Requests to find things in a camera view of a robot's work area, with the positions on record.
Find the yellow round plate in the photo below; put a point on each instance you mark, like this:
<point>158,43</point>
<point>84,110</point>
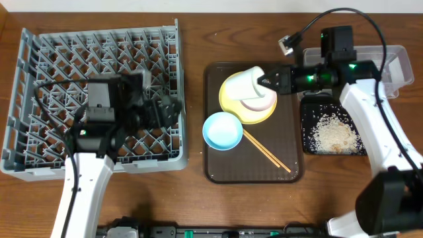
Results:
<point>235,107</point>

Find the spilled rice pile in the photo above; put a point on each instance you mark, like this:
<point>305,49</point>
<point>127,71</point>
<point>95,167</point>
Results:
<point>333,136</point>

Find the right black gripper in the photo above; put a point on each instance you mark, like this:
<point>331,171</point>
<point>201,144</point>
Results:
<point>287,80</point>

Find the pale green plastic cup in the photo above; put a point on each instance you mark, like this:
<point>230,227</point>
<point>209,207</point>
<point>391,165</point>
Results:
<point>244,85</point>

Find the grey plastic dishwasher rack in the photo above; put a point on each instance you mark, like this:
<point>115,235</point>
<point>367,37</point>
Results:
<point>49,86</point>

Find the wooden chopstick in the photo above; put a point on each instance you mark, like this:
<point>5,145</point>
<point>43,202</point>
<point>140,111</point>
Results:
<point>282,165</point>
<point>260,148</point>

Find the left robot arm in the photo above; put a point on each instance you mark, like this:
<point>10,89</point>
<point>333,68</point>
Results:
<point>88,167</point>

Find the wooden chopstick right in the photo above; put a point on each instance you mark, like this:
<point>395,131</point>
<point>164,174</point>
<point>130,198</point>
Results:
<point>282,165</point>

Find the light blue small plate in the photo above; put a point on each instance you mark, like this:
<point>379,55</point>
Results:
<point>222,131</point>

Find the wooden chopstick left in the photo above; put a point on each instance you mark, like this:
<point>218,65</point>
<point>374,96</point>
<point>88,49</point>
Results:
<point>260,148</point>

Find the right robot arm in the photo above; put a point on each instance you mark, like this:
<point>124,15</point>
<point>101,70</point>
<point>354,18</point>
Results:
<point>392,201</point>

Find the pink white bowl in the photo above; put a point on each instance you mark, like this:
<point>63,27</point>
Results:
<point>260,104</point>

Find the clear plastic waste bin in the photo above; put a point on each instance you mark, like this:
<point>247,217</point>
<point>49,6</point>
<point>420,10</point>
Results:
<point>397,71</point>

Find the dark brown serving tray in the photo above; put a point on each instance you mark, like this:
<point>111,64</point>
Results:
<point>280,134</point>

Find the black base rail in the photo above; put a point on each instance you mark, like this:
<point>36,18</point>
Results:
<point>132,227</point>

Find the black rectangular waste tray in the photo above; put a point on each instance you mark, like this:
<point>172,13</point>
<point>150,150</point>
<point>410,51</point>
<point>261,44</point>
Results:
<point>312,107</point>

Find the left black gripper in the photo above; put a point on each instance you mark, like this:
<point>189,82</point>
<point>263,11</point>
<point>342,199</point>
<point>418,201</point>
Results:
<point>153,112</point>

